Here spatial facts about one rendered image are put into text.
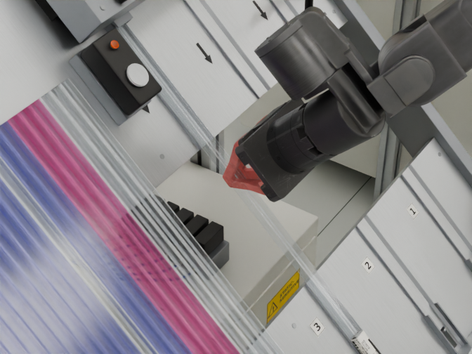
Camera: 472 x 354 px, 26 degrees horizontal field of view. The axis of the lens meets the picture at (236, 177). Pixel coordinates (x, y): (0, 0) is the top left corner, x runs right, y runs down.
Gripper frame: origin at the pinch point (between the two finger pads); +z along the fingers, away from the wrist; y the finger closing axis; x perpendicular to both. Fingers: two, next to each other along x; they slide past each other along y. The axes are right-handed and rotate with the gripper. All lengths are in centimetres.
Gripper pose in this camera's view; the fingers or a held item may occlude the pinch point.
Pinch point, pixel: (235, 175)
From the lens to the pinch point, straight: 105.9
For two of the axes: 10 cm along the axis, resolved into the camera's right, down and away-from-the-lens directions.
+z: -5.8, 3.1, 7.6
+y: -5.6, 5.2, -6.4
